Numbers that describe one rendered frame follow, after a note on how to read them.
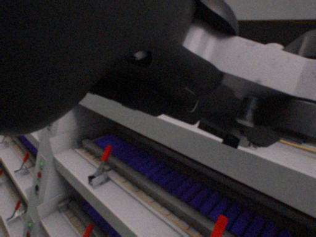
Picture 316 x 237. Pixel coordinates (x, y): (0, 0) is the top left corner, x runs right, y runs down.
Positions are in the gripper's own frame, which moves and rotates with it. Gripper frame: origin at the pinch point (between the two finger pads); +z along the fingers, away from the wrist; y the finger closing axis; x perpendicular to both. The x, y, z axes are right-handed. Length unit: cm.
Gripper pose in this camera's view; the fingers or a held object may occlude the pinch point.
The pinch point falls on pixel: (229, 123)
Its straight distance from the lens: 19.8
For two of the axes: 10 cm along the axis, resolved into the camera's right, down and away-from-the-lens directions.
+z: 5.8, 2.2, 7.9
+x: 3.6, -9.3, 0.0
